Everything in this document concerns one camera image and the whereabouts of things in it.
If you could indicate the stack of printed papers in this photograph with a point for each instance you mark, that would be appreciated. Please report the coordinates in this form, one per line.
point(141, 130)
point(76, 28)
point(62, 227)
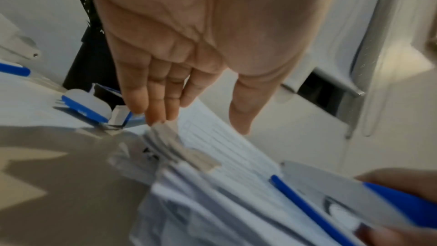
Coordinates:
point(222, 199)

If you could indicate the green potted plant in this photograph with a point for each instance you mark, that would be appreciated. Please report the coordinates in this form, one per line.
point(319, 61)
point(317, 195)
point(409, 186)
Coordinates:
point(88, 61)

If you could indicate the blue staples box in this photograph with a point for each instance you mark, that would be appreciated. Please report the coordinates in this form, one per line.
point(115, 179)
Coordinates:
point(88, 107)

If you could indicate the person's right hand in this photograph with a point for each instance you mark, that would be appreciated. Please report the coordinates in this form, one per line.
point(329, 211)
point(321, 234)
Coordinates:
point(409, 180)

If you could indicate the blue white stapler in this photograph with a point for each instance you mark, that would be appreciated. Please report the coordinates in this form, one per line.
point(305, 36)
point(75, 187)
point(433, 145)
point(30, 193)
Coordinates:
point(341, 188)
point(17, 69)

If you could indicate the person's left hand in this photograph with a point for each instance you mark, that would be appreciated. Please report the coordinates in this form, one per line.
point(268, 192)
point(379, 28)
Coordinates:
point(211, 23)

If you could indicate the grey roller blind rail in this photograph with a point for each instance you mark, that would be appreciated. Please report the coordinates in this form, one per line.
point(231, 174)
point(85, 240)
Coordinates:
point(338, 80)

